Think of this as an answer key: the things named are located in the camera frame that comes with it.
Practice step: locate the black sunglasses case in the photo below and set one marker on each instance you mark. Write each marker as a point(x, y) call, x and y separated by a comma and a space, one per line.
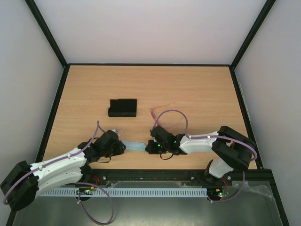
point(122, 108)

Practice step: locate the pink sunglasses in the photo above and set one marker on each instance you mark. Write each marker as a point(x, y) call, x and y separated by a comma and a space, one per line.
point(168, 120)

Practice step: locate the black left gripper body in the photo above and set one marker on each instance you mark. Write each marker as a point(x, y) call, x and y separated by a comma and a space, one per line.
point(116, 151)

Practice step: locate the black aluminium frame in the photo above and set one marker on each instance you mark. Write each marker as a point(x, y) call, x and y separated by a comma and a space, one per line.
point(259, 174)

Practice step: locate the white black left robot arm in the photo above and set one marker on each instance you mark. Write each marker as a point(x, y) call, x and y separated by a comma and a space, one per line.
point(26, 182)

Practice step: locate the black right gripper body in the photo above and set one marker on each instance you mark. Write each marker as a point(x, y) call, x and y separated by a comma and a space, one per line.
point(150, 147)

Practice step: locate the light blue slotted cable duct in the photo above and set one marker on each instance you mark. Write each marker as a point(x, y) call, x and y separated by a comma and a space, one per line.
point(126, 192)

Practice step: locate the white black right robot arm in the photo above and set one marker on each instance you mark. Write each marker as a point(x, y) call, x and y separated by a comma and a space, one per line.
point(235, 151)

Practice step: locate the light blue cleaning cloth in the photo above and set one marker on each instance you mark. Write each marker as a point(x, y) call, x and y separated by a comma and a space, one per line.
point(134, 146)

